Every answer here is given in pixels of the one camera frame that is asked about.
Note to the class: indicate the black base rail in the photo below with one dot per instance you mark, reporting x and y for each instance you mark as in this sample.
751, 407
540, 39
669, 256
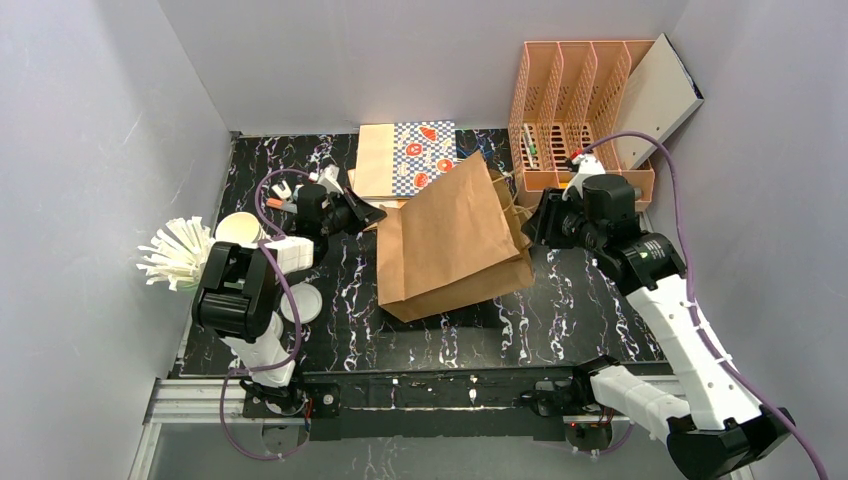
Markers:
437, 394

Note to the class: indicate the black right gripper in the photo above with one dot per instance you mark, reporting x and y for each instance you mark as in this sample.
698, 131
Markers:
549, 221

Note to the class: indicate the orange file organizer rack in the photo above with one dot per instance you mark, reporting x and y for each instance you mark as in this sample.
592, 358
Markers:
567, 95

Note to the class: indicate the stack of white lids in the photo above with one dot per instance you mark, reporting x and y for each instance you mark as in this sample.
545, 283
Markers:
240, 228

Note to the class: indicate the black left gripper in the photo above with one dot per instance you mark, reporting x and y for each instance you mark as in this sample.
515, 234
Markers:
348, 211

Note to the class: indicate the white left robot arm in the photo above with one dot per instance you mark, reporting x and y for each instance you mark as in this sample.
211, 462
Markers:
243, 295

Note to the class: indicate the brown paper bag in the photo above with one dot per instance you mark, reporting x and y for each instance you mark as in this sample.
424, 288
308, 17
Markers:
457, 243

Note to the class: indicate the white lid on table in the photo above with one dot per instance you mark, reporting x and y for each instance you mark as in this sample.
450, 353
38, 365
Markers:
308, 300

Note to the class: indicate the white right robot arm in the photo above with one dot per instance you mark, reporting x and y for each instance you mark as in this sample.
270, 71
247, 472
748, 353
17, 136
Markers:
717, 426

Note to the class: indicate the green cup of stirrers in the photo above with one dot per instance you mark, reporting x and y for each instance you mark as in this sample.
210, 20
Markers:
177, 254

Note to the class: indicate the white folder board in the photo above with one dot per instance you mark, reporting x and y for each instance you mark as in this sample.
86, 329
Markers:
660, 94

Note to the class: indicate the checkered paper sheet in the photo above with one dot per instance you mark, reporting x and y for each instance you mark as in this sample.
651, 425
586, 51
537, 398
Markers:
421, 152

